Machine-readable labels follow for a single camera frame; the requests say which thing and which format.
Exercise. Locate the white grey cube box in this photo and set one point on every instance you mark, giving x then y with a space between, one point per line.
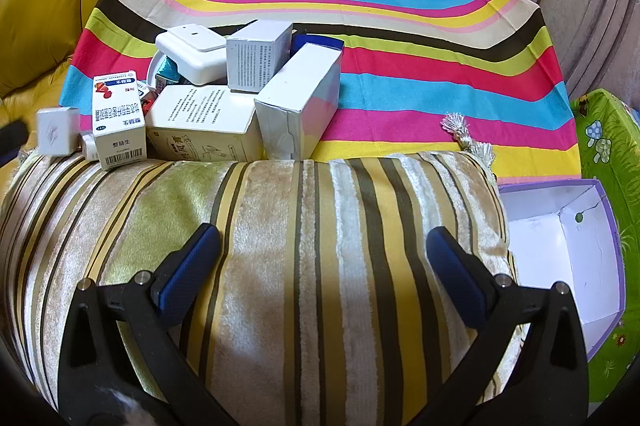
255 60

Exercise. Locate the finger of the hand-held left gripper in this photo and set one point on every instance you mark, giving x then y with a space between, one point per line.
10 138

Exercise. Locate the silver cushion tassel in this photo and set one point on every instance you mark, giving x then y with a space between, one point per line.
455 123

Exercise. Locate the colourful striped cloth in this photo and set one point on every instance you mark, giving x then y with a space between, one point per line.
400 55

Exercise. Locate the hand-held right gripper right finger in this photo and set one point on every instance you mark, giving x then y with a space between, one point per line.
455 271

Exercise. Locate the striped velvet cushion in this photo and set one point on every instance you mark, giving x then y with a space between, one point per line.
300 256

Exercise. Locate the cream box with text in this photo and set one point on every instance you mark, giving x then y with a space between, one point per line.
200 115

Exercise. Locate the purple white cardboard box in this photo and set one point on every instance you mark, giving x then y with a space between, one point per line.
540 246

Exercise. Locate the yellow leather sofa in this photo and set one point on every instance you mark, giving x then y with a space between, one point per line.
45 5

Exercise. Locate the green cartoon mat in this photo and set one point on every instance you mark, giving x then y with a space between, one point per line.
605 130

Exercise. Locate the teal toothpaste box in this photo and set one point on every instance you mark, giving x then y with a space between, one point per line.
162 66

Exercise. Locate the red blue white medicine box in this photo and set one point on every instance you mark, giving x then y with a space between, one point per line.
117 125

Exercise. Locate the white rounded device box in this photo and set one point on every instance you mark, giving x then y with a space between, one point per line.
192 55

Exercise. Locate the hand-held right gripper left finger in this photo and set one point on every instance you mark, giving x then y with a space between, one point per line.
190 266

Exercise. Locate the dark printed box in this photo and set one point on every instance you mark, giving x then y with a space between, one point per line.
315 41

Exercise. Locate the small white patterned box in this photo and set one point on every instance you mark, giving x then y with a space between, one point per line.
57 130

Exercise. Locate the tall plain white box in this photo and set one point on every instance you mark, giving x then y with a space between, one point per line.
300 95

